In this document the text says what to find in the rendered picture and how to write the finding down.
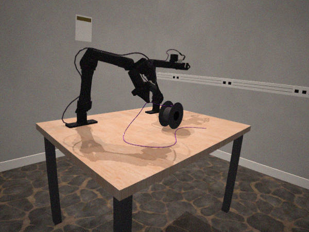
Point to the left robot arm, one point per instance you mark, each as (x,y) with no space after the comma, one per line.
(150,75)

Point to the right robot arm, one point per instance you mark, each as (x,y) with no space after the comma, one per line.
(88,66)

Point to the black and grey cable reel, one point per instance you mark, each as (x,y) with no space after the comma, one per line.
(171,115)

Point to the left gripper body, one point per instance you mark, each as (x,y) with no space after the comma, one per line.
(181,65)

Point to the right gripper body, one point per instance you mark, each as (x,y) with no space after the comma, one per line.
(140,84)

